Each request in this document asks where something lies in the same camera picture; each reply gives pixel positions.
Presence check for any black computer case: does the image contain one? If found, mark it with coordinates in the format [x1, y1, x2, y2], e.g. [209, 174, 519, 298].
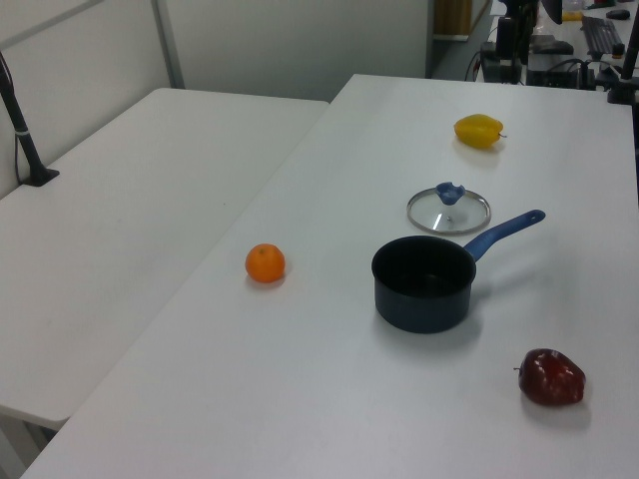
[525, 59, 596, 92]

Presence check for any black computer keyboard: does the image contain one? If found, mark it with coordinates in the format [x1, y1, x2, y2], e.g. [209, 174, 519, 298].
[580, 16, 626, 58]

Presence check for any dark blue saucepan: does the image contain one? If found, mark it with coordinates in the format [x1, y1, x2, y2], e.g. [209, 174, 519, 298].
[370, 209, 546, 334]

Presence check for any upright black device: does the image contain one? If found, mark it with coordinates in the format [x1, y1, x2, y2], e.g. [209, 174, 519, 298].
[495, 16, 517, 58]

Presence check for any white side table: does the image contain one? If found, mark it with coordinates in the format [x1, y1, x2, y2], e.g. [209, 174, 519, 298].
[0, 88, 331, 433]

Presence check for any yellow starfruit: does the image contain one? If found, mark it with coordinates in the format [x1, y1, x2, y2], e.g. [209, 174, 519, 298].
[452, 113, 508, 152]

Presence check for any red apple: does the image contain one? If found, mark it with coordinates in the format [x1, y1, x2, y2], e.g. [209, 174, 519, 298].
[512, 347, 587, 407]

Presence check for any flat black box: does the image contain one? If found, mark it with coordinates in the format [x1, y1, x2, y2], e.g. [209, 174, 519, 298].
[532, 34, 576, 56]

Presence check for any black camera pole with cables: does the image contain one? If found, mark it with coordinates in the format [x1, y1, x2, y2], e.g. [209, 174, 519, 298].
[0, 49, 61, 189]

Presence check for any wooden cabinet panel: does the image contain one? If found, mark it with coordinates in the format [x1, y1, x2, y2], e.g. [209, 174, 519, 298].
[432, 0, 473, 38]

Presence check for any orange mandarin fruit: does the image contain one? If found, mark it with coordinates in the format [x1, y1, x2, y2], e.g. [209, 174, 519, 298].
[244, 242, 287, 284]

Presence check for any black clamped pole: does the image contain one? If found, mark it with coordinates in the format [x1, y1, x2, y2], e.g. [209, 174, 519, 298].
[605, 28, 639, 106]

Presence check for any glass lid with blue knob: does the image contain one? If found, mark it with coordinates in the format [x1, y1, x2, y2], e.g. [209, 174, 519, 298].
[405, 182, 493, 236]

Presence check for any grey partition corner post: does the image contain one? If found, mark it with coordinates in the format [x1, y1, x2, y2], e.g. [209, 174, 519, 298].
[151, 0, 187, 91]

